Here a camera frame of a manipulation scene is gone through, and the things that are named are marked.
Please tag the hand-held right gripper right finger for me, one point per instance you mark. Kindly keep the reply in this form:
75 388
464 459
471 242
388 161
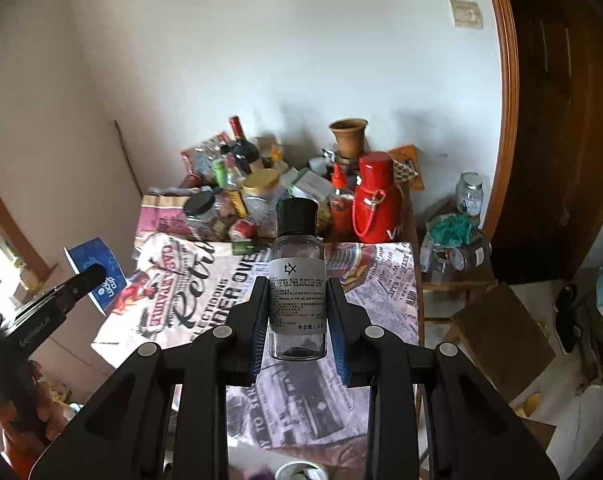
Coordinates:
340 335

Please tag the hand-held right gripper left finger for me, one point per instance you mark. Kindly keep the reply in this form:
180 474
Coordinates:
258 330

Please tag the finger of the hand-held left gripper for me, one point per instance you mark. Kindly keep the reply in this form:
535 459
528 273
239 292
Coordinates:
83 282

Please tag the blue white packet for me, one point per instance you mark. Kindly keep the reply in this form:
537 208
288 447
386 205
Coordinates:
86 256

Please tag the small clear bottle black cap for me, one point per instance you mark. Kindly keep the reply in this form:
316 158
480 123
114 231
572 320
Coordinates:
296 285

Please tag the small green box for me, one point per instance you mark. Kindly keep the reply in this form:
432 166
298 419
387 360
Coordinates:
242 248

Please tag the white bowl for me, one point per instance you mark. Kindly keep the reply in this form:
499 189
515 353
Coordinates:
291 466

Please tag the person's left forearm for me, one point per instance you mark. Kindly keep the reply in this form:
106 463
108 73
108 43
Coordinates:
18 460

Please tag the person's left hand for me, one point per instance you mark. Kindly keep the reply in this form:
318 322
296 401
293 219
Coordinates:
53 410

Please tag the pink brown paper sack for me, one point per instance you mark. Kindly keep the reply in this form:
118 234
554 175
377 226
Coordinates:
161 217

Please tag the small wooden side stool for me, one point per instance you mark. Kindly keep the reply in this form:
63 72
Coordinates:
456 286

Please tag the glass jar black lid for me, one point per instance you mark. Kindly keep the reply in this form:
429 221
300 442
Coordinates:
201 215

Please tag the red sauce bottle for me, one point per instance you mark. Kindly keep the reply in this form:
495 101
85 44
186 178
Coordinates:
341 205

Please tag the plastic jar yellow lid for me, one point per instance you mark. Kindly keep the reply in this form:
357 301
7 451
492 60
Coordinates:
261 200

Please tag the thin wooden stick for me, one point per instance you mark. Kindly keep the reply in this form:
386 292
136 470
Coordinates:
129 157

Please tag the clear bottle yellow label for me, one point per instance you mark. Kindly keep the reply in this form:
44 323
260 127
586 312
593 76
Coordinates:
236 190

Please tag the red thermos flask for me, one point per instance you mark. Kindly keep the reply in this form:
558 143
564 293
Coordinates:
379 195

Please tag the green cloth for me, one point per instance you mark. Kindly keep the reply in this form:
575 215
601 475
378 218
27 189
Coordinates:
449 230

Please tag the white green carton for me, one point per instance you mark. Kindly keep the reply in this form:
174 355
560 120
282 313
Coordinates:
309 183

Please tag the green cap bottle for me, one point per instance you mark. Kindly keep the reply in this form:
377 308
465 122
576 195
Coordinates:
220 172

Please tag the printed snack packet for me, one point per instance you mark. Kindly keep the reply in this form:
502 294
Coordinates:
204 157

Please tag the orange card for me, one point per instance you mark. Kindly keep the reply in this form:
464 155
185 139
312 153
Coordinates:
406 167

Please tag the dark wine bottle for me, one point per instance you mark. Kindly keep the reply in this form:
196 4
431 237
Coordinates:
242 147

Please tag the clear glass jar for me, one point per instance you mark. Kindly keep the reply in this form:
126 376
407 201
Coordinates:
469 195

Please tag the clay vase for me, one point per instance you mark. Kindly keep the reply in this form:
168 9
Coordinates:
349 140

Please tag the black slipper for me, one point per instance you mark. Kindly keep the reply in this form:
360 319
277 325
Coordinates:
566 320

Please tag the dark wooden door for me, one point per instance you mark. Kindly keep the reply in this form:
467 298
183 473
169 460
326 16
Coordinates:
556 110

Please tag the wooden window frame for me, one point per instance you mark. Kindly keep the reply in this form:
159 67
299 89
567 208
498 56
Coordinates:
11 225

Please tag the beige light switch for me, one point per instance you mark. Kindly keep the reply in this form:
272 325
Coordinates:
465 13

